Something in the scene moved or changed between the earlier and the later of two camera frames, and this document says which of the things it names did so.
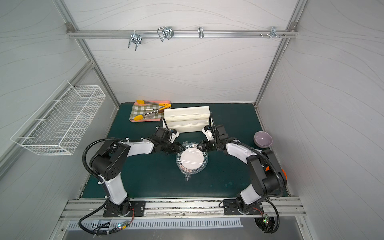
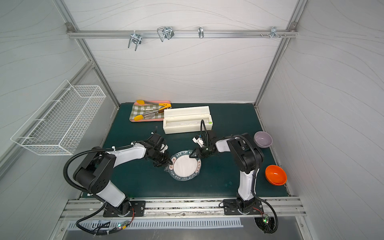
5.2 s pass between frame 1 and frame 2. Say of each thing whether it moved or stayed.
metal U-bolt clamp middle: stayed
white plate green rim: moved
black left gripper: moved
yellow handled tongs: stayed
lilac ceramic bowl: stayed
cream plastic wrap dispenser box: stayed
